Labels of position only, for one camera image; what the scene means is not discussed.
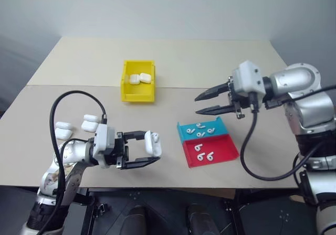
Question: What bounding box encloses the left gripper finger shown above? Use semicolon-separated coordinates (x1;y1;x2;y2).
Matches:
124;130;147;142
126;156;161;170

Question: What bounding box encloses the red plastic tray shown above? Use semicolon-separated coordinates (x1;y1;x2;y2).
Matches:
181;134;240;169

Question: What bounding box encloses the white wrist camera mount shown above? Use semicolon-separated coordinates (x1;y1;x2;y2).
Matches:
232;60;265;100
92;123;117;169

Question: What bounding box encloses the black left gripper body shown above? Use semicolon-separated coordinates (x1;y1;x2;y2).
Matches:
114;131;130;170

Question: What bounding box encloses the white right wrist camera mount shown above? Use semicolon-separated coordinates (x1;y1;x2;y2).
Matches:
232;60;265;100

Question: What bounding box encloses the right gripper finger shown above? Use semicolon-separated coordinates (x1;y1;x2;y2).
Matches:
194;81;233;102
195;104;236;116

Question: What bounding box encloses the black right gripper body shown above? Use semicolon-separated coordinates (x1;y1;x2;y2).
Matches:
227;75;253;120

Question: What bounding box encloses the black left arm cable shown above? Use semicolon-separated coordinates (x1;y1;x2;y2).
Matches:
39;90;108;232

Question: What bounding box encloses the blue plastic tray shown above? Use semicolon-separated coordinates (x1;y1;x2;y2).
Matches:
176;116;229;144

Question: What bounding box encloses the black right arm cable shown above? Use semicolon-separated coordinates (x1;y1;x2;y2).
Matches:
240;84;336;180

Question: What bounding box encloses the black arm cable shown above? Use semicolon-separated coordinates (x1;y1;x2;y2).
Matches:
240;84;336;180
39;90;108;232

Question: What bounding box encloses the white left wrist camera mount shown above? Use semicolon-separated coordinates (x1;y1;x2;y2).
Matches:
92;123;117;169

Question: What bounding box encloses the yellow plastic bin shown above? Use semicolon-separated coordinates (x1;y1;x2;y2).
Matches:
120;59;157;103

